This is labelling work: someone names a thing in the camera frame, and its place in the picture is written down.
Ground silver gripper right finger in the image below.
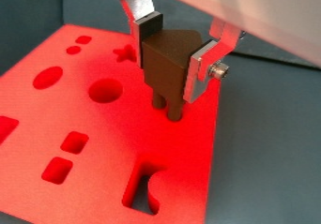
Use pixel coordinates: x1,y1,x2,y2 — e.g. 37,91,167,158
183,19,242,103

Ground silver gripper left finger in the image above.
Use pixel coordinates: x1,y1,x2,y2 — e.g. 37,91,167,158
119,0,163,67

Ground brown three prong peg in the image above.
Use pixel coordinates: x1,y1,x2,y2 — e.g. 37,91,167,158
142,30,202,121

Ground red foam shape board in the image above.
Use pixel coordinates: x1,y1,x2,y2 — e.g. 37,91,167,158
0,25,219,224

